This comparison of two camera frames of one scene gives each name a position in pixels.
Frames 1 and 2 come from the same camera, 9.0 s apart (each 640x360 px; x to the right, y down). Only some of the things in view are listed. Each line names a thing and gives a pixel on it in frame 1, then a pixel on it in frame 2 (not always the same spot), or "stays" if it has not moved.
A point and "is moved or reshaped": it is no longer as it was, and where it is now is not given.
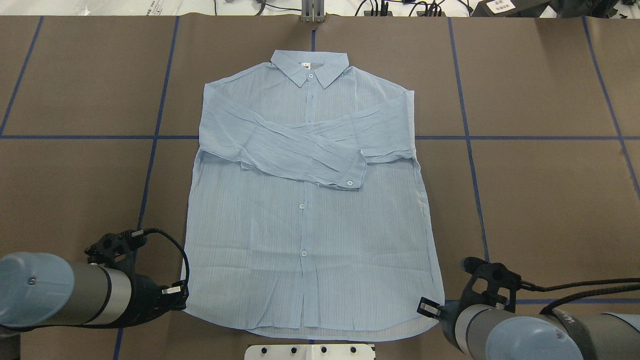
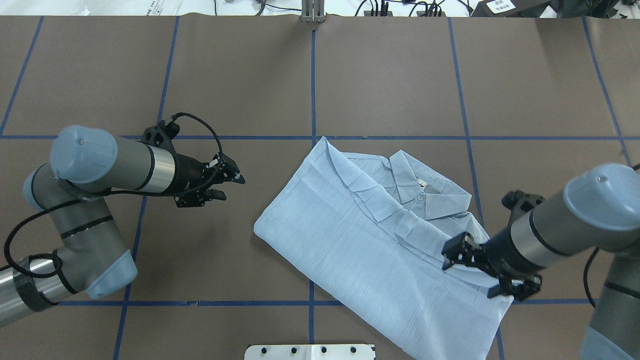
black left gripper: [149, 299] -> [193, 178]
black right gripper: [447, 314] -> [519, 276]
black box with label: [511, 8] stays
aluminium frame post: [312, 11] stays
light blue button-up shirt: [307, 217] is moved or reshaped
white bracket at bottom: [310, 352] stays
